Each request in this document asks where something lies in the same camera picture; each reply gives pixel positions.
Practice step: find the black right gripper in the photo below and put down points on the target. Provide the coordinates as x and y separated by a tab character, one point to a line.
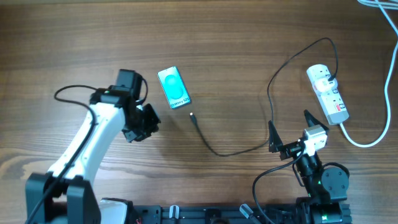
277	144

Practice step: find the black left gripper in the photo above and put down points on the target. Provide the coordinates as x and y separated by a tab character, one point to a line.
152	119

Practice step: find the turquoise screen smartphone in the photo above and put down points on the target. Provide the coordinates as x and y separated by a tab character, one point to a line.
174	88

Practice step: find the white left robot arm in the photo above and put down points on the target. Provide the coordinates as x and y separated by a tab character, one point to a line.
64	194

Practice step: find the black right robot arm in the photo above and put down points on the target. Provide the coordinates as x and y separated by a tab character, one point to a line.
326	184

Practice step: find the white charger plug adapter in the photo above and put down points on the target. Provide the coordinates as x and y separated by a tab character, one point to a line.
323	85

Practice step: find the white power strip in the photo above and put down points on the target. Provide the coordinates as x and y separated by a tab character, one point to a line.
331	102

